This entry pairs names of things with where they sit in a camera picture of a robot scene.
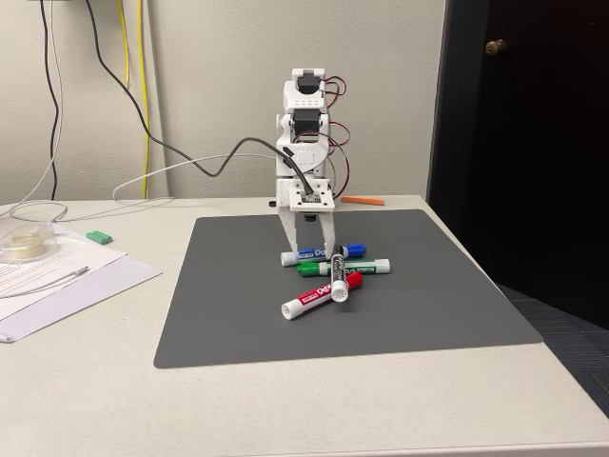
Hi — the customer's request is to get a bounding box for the black Expo marker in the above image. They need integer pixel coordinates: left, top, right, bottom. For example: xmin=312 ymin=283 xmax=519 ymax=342
xmin=328 ymin=243 xmax=353 ymax=305

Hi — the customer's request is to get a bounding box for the blue Expo marker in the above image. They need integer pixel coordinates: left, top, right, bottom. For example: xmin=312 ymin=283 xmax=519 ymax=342
xmin=280 ymin=243 xmax=368 ymax=268

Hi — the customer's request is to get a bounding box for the green Expo marker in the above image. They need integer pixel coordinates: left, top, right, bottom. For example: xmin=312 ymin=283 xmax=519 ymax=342
xmin=295 ymin=258 xmax=392 ymax=278

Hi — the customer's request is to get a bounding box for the red Expo marker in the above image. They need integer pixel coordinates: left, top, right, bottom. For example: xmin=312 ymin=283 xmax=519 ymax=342
xmin=280 ymin=270 xmax=363 ymax=322

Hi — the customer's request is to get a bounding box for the orange flat stick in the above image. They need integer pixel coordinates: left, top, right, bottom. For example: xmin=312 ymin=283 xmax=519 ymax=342
xmin=339 ymin=194 xmax=386 ymax=209

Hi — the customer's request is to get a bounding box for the grey rectangular mat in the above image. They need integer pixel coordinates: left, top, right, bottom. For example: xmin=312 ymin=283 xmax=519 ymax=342
xmin=152 ymin=208 xmax=544 ymax=370

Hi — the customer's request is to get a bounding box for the blank white paper sheet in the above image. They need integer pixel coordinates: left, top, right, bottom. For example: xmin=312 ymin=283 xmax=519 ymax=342
xmin=0 ymin=255 xmax=165 ymax=345

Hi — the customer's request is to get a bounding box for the printed paper sheet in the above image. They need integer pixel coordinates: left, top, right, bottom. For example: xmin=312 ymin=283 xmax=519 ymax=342
xmin=0 ymin=222 xmax=129 ymax=323

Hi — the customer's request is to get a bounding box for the dark door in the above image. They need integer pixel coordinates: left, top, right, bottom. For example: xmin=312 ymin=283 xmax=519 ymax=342
xmin=424 ymin=0 xmax=609 ymax=330

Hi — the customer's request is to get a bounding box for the clear tape dispenser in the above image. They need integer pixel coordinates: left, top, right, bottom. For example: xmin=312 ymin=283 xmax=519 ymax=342
xmin=0 ymin=220 xmax=59 ymax=266

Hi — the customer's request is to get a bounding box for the white gripper camera module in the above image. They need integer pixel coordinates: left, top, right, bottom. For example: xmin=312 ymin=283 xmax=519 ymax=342
xmin=288 ymin=186 xmax=336 ymax=225

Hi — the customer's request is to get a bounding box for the black camera cable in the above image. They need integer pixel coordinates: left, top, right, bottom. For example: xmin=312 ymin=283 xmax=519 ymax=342
xmin=84 ymin=0 xmax=316 ymax=196

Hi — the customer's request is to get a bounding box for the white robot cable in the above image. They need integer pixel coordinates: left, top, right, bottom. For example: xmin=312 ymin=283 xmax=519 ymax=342
xmin=112 ymin=152 xmax=283 ymax=202

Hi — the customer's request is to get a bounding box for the short yellow cable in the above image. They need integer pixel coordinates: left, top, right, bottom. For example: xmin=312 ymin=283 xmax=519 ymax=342
xmin=116 ymin=0 xmax=132 ymax=96

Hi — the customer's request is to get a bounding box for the white cable with plug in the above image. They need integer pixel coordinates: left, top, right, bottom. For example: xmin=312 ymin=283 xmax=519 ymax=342
xmin=0 ymin=265 xmax=91 ymax=300

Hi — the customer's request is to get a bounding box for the thin grey cable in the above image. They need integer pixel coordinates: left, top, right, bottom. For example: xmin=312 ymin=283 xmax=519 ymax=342
xmin=0 ymin=0 xmax=67 ymax=224

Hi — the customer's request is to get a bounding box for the black wall cable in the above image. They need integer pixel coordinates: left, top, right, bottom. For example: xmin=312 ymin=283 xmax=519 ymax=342
xmin=39 ymin=0 xmax=63 ymax=202

